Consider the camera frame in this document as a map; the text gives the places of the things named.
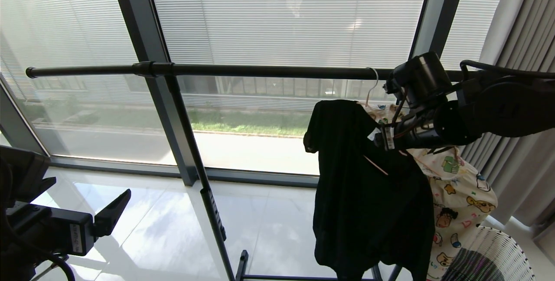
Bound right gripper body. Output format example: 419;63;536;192
374;114;436;151

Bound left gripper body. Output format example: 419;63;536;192
0;203;96;275

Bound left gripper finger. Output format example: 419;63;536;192
92;189;132;238

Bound cream printed garment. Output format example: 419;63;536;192
360;103;498;281

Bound black short-sleeved shirt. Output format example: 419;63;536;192
303;99;435;281

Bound white laundry basket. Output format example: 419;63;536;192
440;225;536;281

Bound black clothes rack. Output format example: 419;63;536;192
25;61;477;281

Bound beige curtain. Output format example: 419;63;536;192
460;0;555;238

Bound window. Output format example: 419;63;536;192
0;0;512;188

